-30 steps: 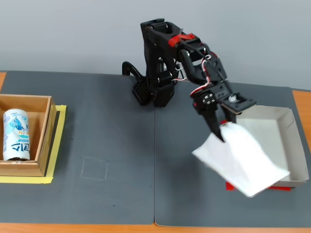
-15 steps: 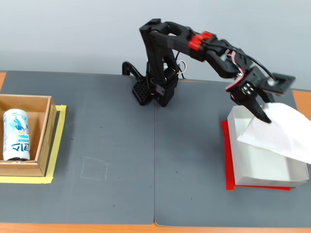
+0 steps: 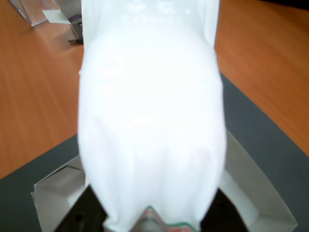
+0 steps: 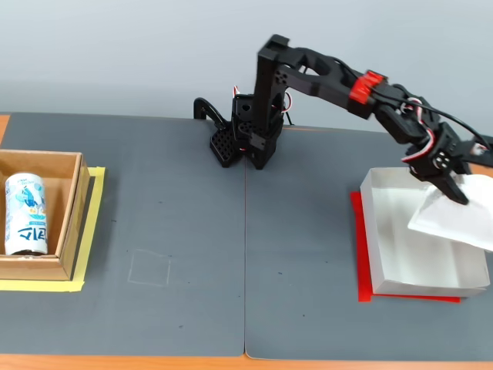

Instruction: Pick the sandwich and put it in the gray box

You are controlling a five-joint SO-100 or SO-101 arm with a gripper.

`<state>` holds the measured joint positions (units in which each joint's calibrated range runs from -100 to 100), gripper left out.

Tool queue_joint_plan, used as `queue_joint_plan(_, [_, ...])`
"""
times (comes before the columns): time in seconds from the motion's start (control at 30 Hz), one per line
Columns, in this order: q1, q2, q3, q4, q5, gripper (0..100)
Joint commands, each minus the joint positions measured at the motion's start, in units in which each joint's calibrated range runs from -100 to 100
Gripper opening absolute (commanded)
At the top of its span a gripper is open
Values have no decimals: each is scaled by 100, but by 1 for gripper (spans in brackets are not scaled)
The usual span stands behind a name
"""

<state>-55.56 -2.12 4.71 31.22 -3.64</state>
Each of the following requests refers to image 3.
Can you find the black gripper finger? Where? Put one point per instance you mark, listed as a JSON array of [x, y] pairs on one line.
[[84, 212], [223, 215]]

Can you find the clear plastic container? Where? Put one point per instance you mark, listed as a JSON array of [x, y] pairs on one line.
[[29, 12]]

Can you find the white plastic blister package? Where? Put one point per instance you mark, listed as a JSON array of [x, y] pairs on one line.
[[152, 108]]

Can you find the gray paper box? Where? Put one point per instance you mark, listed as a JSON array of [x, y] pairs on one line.
[[253, 188]]

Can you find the gray table mat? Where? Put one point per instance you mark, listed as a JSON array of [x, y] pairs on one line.
[[253, 116]]

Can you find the white paper label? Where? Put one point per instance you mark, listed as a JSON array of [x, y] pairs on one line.
[[55, 17]]

